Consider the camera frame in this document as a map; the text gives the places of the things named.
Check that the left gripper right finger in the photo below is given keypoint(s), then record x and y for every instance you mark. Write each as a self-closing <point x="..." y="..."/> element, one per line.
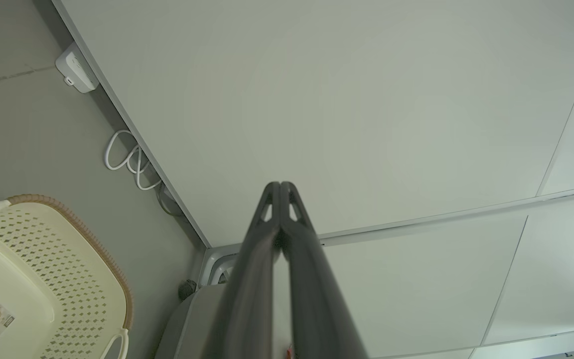
<point x="317" y="299"/>

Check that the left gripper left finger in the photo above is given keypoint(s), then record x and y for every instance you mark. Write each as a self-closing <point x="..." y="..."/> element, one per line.
<point x="247" y="299"/>

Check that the cream laundry basket brown rim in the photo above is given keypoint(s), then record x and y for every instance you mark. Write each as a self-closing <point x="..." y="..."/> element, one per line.
<point x="43" y="259"/>

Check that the grey partition foot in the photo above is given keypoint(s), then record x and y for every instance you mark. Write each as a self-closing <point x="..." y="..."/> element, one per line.
<point x="212" y="262"/>

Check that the white partition panel with seams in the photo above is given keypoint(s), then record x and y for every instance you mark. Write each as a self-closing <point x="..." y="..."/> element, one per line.
<point x="441" y="279"/>

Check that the large white partition panel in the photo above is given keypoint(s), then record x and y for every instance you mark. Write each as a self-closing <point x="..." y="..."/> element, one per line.
<point x="342" y="99"/>

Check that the white power strip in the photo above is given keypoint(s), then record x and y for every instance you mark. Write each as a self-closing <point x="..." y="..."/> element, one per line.
<point x="76" y="67"/>

